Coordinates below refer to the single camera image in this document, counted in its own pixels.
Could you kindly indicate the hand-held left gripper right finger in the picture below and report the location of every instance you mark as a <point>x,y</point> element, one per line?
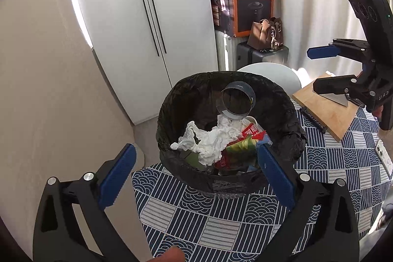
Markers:
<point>276,176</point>

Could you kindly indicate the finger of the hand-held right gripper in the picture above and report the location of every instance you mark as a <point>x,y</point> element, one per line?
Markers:
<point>331,84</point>
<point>322,51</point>

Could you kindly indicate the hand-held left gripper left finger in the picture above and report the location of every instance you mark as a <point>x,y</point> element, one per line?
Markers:
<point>118,176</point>

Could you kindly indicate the colourful snack wrappers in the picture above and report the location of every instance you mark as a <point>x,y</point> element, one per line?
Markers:
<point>236,151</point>

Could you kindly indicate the white tissue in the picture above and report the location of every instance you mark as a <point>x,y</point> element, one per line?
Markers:
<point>208,139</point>

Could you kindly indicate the trash bin with black bag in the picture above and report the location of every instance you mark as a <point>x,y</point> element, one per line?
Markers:
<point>184,96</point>

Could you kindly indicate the person's right hand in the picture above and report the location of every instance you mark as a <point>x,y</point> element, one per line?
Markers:
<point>379,114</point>

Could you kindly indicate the person's left hand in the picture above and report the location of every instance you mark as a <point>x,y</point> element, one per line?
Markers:
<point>170,254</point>

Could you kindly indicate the wooden cutting board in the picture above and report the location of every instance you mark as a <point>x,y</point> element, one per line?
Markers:
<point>334,117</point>

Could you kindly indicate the black metal rack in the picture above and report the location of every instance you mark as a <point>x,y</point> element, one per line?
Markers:
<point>313,120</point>

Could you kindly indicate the dark grey suitcase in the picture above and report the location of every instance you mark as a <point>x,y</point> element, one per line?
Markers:
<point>261,58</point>

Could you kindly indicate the brown leather handbag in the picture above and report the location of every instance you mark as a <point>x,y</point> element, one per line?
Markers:
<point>261,35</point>

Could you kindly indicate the blue white patterned tablecloth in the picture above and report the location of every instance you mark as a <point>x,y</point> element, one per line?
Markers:
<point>215,219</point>

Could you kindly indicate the orange appliance box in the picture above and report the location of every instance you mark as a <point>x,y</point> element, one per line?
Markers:
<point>254,4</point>

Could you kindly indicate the white smartphone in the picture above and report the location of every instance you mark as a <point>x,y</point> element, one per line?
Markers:
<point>385,156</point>

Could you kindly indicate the silver ribbed suitcase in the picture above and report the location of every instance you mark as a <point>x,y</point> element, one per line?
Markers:
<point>224,50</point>

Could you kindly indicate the white wardrobe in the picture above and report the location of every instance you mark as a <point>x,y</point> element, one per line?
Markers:
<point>116,35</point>

